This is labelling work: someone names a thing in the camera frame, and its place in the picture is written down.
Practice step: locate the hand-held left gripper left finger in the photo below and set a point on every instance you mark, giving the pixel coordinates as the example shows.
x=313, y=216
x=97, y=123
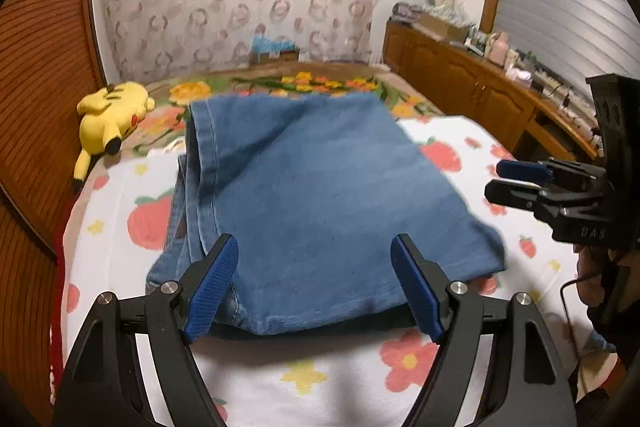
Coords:
x=215, y=287

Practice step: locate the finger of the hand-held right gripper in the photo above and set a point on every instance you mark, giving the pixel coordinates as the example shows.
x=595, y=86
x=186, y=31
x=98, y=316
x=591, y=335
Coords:
x=510, y=194
x=520, y=170

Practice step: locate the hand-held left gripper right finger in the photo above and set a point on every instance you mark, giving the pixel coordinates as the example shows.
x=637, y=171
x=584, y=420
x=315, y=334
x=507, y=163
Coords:
x=417, y=287

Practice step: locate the blue denim pants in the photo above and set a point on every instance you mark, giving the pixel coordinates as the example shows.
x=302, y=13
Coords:
x=320, y=187

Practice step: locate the row of small containers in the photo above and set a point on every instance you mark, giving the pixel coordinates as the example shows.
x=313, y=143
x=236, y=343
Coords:
x=560, y=92

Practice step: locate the wooden cabinet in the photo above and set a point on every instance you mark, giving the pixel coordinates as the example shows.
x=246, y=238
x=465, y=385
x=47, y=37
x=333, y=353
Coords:
x=460, y=77

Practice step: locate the pink bag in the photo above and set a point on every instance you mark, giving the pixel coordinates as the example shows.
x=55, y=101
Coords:
x=496, y=49

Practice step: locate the white fruit print blanket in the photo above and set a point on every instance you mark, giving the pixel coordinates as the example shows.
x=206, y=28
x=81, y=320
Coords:
x=325, y=387

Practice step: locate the red cloth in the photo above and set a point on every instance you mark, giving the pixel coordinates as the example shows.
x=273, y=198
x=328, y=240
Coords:
x=59, y=267

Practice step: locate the flat cardboard box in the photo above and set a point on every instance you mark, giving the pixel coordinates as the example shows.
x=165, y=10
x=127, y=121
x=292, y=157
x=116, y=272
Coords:
x=440, y=27

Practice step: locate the yellow plush toy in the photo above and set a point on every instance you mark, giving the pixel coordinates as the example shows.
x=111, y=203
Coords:
x=110, y=117

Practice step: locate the floral blanket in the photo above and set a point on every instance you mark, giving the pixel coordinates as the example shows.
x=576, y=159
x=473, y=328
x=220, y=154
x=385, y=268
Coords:
x=310, y=83

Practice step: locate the cardboard box with blue cloth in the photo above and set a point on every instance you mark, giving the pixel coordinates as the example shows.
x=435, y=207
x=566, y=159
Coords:
x=275, y=53

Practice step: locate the wooden slatted headboard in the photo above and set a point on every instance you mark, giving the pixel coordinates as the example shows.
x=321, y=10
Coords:
x=45, y=57

